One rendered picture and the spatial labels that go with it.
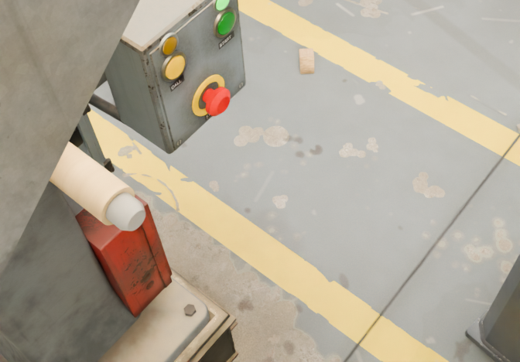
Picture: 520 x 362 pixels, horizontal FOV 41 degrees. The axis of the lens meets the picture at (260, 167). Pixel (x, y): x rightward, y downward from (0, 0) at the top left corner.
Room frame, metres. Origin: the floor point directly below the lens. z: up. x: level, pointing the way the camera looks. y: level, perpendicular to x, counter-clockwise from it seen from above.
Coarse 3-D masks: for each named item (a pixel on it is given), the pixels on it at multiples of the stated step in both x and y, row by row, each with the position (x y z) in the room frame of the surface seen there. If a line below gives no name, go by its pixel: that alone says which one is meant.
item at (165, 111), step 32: (160, 0) 0.63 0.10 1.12; (192, 0) 0.62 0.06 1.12; (128, 32) 0.58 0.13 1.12; (160, 32) 0.57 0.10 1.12; (192, 32) 0.60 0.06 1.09; (128, 64) 0.57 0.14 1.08; (160, 64) 0.56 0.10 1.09; (192, 64) 0.59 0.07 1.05; (224, 64) 0.63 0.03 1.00; (96, 96) 0.65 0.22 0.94; (128, 96) 0.58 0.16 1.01; (160, 96) 0.55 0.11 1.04; (192, 96) 0.58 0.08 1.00; (160, 128) 0.55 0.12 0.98; (192, 128) 0.58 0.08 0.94
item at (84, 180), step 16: (64, 160) 0.30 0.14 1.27; (80, 160) 0.30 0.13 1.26; (64, 176) 0.29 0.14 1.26; (80, 176) 0.29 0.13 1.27; (96, 176) 0.29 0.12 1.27; (112, 176) 0.29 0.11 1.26; (64, 192) 0.29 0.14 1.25; (80, 192) 0.28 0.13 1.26; (96, 192) 0.27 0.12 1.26; (112, 192) 0.27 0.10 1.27; (128, 192) 0.28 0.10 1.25; (96, 208) 0.26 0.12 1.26
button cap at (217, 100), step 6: (210, 90) 0.60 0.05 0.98; (216, 90) 0.59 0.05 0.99; (222, 90) 0.59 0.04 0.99; (228, 90) 0.60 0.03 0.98; (204, 96) 0.60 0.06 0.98; (210, 96) 0.58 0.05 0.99; (216, 96) 0.58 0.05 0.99; (222, 96) 0.59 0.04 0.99; (228, 96) 0.59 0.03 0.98; (210, 102) 0.58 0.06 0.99; (216, 102) 0.58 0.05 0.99; (222, 102) 0.58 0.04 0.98; (228, 102) 0.59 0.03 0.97; (210, 108) 0.57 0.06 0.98; (216, 108) 0.57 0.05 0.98; (222, 108) 0.58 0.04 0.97; (210, 114) 0.57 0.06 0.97; (216, 114) 0.58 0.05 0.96
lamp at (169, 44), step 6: (168, 36) 0.57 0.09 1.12; (174, 36) 0.57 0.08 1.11; (162, 42) 0.56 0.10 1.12; (168, 42) 0.57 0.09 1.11; (174, 42) 0.57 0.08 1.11; (162, 48) 0.56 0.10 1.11; (168, 48) 0.56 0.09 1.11; (174, 48) 0.57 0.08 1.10; (162, 54) 0.56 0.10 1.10; (168, 54) 0.56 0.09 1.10
